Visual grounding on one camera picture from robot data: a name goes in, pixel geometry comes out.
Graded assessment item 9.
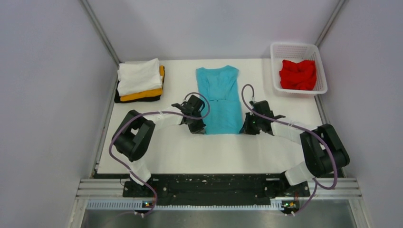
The white folded t-shirt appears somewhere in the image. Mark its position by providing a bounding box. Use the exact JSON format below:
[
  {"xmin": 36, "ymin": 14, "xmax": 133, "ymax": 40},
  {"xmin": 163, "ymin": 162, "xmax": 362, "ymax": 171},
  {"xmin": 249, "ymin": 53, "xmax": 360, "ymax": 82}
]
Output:
[{"xmin": 117, "ymin": 58, "xmax": 163, "ymax": 96}]

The aluminium frame post left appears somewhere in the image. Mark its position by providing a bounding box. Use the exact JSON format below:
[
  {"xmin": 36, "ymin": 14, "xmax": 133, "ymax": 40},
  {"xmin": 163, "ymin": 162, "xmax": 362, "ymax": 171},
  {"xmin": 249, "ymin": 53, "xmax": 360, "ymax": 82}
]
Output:
[{"xmin": 79, "ymin": 0, "xmax": 121, "ymax": 66}]

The aluminium rail right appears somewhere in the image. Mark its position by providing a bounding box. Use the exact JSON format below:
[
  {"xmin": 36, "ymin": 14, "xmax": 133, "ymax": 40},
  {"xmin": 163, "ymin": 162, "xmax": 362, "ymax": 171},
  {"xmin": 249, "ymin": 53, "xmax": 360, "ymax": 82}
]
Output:
[{"xmin": 275, "ymin": 178, "xmax": 362, "ymax": 200}]

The white cable duct strip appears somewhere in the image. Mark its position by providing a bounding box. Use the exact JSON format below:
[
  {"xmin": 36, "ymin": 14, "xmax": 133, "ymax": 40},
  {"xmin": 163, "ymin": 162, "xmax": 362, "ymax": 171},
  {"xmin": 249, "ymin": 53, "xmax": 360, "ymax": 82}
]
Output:
[{"xmin": 86, "ymin": 199, "xmax": 285, "ymax": 211}]

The aluminium rail left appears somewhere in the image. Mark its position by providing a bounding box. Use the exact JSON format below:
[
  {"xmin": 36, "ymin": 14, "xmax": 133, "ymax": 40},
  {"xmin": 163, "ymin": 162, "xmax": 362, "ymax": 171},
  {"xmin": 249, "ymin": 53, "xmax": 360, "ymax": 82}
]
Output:
[{"xmin": 76, "ymin": 179, "xmax": 126, "ymax": 199}]

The black folded t-shirt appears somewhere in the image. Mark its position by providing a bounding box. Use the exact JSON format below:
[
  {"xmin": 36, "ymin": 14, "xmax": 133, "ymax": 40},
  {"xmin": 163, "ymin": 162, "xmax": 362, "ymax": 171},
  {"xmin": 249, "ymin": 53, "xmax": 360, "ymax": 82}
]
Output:
[{"xmin": 114, "ymin": 81, "xmax": 162, "ymax": 104}]

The turquoise t-shirt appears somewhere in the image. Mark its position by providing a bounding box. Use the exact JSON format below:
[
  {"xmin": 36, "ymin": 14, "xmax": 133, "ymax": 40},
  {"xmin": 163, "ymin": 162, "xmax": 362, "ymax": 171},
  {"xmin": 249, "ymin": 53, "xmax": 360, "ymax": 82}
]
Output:
[{"xmin": 196, "ymin": 66, "xmax": 243, "ymax": 135}]

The yellow folded t-shirt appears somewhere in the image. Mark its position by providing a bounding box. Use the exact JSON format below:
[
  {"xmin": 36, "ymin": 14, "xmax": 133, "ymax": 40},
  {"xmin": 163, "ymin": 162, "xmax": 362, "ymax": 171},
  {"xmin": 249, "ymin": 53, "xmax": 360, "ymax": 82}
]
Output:
[{"xmin": 119, "ymin": 65, "xmax": 165, "ymax": 103}]

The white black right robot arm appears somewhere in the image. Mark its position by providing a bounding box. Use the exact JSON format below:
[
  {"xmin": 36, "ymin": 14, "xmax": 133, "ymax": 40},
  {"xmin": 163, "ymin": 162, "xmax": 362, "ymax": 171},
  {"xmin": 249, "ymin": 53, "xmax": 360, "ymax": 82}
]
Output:
[{"xmin": 240, "ymin": 101, "xmax": 350, "ymax": 196}]

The aluminium frame post right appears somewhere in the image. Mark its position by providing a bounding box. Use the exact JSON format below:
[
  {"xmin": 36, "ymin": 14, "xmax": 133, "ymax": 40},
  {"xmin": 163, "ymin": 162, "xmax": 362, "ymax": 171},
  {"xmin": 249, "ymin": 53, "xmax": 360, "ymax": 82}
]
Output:
[{"xmin": 315, "ymin": 0, "xmax": 349, "ymax": 47}]

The red t-shirt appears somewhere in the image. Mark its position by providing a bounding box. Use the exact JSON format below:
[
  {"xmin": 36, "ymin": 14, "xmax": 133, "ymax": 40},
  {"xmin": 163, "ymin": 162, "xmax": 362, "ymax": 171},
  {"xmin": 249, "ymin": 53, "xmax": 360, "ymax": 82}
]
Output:
[{"xmin": 279, "ymin": 60, "xmax": 317, "ymax": 91}]

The white plastic laundry basket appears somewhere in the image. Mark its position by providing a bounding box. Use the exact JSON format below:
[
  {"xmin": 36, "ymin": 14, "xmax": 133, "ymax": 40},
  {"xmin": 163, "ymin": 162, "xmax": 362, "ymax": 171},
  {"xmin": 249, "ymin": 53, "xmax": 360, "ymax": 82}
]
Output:
[{"xmin": 270, "ymin": 42, "xmax": 327, "ymax": 95}]

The aluminium rail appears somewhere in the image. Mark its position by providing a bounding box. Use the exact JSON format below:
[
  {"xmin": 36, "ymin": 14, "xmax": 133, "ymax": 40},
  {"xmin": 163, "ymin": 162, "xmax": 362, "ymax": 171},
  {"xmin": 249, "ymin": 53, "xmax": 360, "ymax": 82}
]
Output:
[
  {"xmin": 275, "ymin": 178, "xmax": 362, "ymax": 200},
  {"xmin": 76, "ymin": 179, "xmax": 126, "ymax": 199}
]

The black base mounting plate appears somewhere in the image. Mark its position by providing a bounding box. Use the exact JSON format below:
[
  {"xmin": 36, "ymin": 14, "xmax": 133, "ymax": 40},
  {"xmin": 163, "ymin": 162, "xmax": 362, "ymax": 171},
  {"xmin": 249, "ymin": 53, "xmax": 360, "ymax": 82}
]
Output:
[{"xmin": 123, "ymin": 174, "xmax": 310, "ymax": 206}]

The aluminium frame post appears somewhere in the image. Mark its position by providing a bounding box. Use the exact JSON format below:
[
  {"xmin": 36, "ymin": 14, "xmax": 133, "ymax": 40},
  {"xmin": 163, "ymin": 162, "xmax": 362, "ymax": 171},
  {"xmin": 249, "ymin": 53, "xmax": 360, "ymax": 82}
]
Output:
[
  {"xmin": 315, "ymin": 0, "xmax": 349, "ymax": 47},
  {"xmin": 79, "ymin": 0, "xmax": 121, "ymax": 66}
]

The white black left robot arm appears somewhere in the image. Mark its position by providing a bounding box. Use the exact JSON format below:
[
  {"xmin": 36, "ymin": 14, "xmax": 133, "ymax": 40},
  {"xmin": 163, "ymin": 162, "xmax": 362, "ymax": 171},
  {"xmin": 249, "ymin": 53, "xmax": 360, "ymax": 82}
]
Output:
[{"xmin": 108, "ymin": 92, "xmax": 211, "ymax": 196}]

